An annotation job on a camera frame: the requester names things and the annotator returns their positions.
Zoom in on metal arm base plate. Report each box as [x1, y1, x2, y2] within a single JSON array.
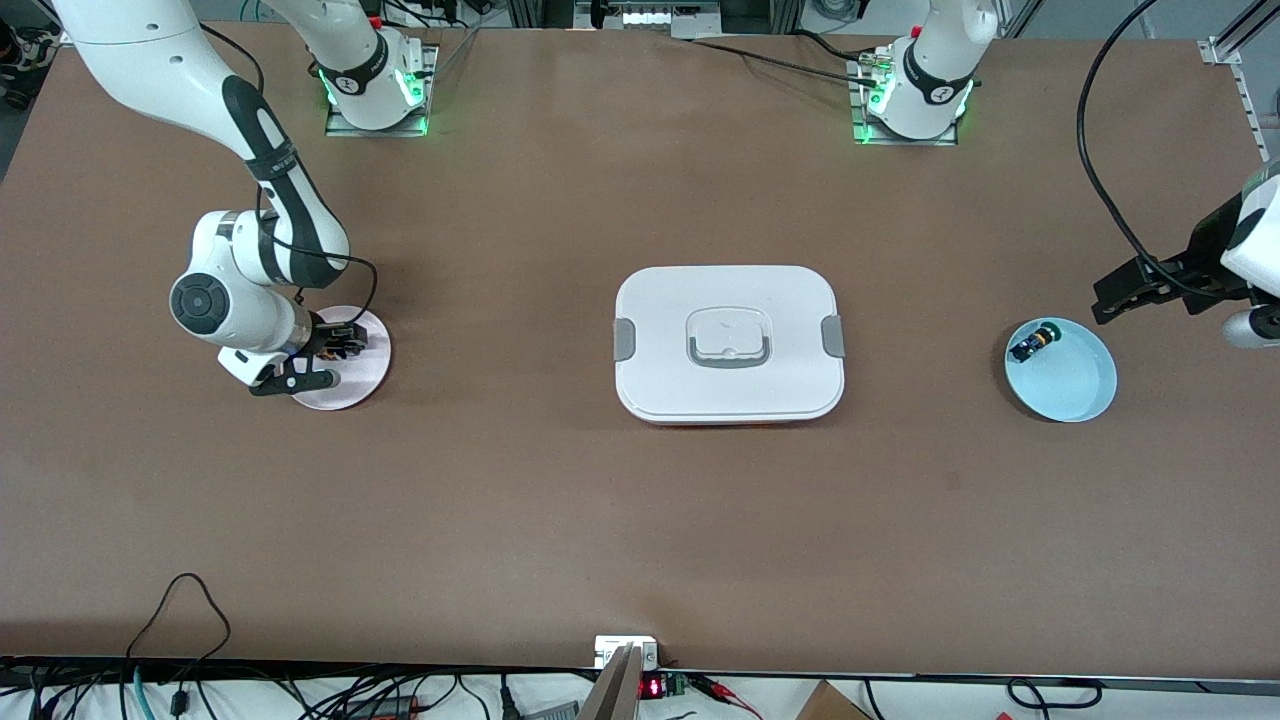
[[850, 50, 961, 148], [325, 45, 439, 138]]

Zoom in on pink round plate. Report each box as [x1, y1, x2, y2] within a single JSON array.
[[290, 305, 393, 412]]

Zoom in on light blue round plate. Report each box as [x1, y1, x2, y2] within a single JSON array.
[[1004, 317, 1118, 424]]

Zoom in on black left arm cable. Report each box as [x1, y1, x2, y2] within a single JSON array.
[[1077, 0, 1236, 301]]

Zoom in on brown cardboard box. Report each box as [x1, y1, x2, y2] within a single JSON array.
[[795, 680, 873, 720]]

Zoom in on aluminium corner profile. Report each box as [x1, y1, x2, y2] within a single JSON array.
[[30, 0, 81, 46], [1198, 0, 1280, 161]]

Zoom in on red wires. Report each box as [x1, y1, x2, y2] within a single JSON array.
[[695, 676, 763, 719]]

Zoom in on thick black base cable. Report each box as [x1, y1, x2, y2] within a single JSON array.
[[685, 28, 881, 89]]

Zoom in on black power adapter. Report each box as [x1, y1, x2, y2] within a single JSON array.
[[345, 695, 423, 720]]

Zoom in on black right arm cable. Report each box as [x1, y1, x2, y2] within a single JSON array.
[[205, 25, 379, 331]]

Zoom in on black coiled cable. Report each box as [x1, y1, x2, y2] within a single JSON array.
[[1005, 678, 1106, 713]]

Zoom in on aluminium camera mount bar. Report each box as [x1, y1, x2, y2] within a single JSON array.
[[578, 643, 646, 720]]

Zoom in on green push-button switch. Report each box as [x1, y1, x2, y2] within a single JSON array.
[[1008, 322, 1063, 364]]

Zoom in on white lidded storage box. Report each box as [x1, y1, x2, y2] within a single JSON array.
[[613, 265, 847, 428]]

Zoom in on metal frame with light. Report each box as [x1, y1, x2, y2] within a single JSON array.
[[575, 0, 723, 39]]

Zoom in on thin black looped cable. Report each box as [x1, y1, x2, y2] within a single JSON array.
[[125, 572, 233, 701]]

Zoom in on white mount bracket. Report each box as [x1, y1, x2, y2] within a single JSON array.
[[594, 635, 659, 669]]

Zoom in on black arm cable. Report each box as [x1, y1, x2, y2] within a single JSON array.
[[205, 25, 379, 331], [1077, 0, 1236, 301]]

